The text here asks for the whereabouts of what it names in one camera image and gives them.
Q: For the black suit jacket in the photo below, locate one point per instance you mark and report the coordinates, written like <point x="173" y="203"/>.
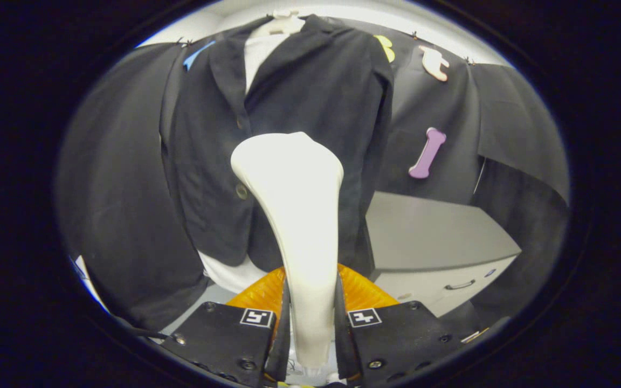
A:
<point x="316" y="91"/>

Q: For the white garment steamer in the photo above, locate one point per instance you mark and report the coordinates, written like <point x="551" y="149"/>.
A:
<point x="302" y="215"/>

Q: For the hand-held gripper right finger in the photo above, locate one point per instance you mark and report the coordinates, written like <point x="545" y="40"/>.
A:
<point x="343" y="339"/>

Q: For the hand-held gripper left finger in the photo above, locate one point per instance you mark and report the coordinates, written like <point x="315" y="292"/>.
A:
<point x="283" y="339"/>

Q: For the black backdrop cloth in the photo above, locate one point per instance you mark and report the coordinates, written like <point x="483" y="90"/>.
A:
<point x="116" y="161"/>

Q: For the grey and beige cabinet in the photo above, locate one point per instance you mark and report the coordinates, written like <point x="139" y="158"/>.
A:
<point x="429" y="231"/>

